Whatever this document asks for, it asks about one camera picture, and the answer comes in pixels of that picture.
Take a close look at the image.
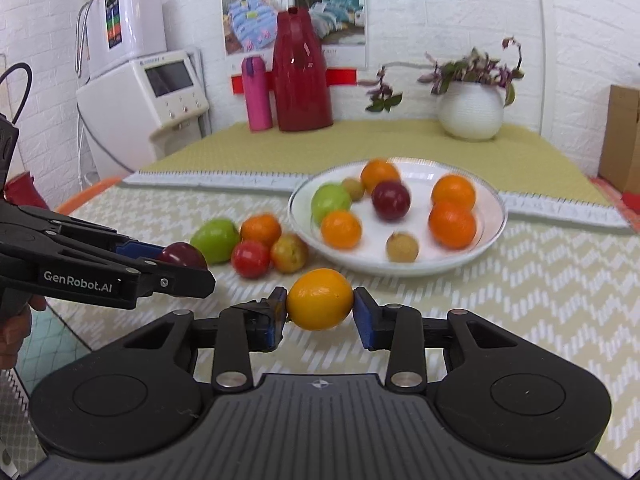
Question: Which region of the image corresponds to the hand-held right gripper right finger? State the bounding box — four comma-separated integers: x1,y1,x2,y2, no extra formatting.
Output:
354,287,521,393

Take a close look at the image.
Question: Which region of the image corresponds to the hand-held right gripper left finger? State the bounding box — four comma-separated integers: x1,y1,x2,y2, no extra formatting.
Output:
120,287,288,393

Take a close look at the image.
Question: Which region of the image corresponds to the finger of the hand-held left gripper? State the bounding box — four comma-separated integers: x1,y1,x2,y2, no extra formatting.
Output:
0,237,216,309
0,205,166,260

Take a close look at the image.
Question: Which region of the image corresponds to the dark red passion fruit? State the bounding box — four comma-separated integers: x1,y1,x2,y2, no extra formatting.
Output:
157,242,208,271
371,180,412,222

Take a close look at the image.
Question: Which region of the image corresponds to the yellow orange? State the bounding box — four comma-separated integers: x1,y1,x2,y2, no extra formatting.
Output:
286,268,355,331

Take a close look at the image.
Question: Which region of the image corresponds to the white plate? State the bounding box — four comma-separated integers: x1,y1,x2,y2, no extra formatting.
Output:
287,160,508,277

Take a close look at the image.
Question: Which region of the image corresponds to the brown longan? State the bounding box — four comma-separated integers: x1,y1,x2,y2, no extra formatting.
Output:
341,177,366,202
385,231,420,263

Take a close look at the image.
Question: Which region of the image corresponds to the green jujube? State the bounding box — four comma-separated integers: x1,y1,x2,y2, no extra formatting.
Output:
190,218,242,265
310,184,353,226

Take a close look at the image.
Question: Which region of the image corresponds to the person's left hand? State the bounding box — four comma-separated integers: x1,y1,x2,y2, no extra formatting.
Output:
0,295,48,372

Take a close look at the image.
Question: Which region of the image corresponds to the red tomato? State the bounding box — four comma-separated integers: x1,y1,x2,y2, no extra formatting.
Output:
230,240,272,280

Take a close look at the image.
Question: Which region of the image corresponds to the yellow red plum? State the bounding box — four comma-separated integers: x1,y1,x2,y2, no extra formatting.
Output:
270,234,309,275

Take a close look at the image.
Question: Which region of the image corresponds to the white water dispenser with screen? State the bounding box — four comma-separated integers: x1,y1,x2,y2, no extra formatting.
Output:
76,50,210,181

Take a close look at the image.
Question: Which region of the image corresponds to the pink bottle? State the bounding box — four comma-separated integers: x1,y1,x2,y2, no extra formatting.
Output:
241,56,274,132

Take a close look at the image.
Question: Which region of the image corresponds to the red thermos jug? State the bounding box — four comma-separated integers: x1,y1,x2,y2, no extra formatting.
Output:
272,6,334,133

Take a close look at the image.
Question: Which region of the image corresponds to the purple plant in white pot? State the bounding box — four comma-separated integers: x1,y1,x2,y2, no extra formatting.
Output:
357,36,526,142

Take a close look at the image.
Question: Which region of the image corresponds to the cardboard box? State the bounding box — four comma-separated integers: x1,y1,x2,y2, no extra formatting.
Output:
598,85,640,196

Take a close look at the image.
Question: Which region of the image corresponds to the black cable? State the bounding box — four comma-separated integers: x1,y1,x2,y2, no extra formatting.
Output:
0,62,34,126

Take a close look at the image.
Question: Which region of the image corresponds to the white wall water purifier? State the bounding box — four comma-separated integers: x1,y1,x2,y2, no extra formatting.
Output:
75,0,167,81

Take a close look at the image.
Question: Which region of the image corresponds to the wall poster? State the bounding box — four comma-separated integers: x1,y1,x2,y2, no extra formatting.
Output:
220,0,369,94

